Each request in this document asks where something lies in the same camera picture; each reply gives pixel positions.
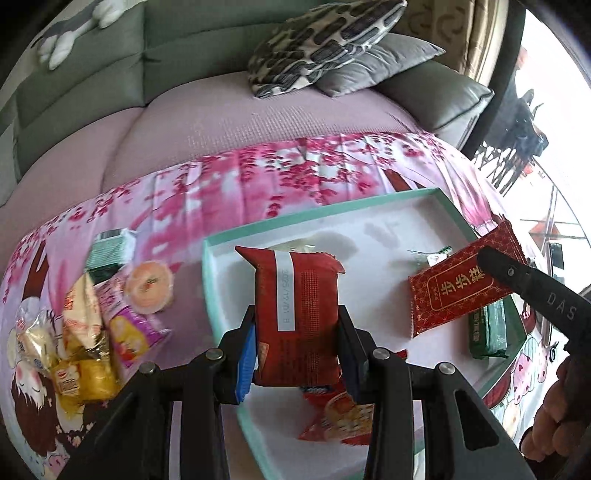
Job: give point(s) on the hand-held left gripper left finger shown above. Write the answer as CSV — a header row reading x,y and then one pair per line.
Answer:
x,y
244,364

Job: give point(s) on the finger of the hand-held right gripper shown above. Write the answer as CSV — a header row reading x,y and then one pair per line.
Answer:
x,y
505,272

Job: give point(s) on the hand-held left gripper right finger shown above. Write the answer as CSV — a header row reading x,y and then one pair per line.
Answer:
x,y
351,364

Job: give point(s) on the red cookie packet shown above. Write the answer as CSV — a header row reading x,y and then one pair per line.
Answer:
x,y
341,415

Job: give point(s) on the red gold-patterned snack packet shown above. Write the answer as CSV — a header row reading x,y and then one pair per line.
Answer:
x,y
452,286

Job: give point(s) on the dark green snack packet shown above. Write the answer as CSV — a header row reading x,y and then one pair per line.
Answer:
x,y
491,330

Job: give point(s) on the dark red snack packet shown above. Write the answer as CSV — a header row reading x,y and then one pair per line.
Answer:
x,y
295,323

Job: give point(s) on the green rice cracker packet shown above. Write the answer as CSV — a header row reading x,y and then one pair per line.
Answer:
x,y
431,257

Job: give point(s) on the teal shallow cardboard tray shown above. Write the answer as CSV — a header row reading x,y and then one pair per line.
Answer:
x,y
383,286

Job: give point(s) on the orange jelly cup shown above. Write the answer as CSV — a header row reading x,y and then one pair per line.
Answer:
x,y
150,284

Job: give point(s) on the clear white bun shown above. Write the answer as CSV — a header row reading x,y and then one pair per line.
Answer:
x,y
34,341

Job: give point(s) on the person's right hand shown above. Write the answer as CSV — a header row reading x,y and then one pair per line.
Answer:
x,y
549,420

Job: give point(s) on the smartphone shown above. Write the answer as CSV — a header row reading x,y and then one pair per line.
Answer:
x,y
556,256

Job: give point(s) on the pink yellow snack packet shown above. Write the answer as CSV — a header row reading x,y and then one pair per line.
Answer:
x,y
134,334

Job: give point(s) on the black folding rack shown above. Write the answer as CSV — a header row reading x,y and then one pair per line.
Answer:
x,y
521,120

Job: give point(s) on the cream yellow snack packet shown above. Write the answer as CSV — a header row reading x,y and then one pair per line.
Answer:
x,y
83,314

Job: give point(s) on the green white snack packet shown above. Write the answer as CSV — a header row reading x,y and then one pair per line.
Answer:
x,y
108,249

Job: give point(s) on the printed cartoon blanket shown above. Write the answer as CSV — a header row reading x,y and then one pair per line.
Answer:
x,y
277,175

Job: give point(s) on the grey pillow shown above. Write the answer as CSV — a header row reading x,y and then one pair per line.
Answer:
x,y
383,64

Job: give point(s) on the beige patterned curtain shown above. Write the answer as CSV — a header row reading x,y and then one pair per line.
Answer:
x,y
461,32

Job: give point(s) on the pink sofa cover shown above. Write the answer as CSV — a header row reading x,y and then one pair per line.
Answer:
x,y
254,120

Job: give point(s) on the black white patterned pillow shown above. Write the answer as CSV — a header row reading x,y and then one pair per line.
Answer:
x,y
318,41

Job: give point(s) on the grey-green sofa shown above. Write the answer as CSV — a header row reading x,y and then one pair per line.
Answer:
x,y
184,46

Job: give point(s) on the grey white plush toy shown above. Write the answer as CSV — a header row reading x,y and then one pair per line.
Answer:
x,y
60,41

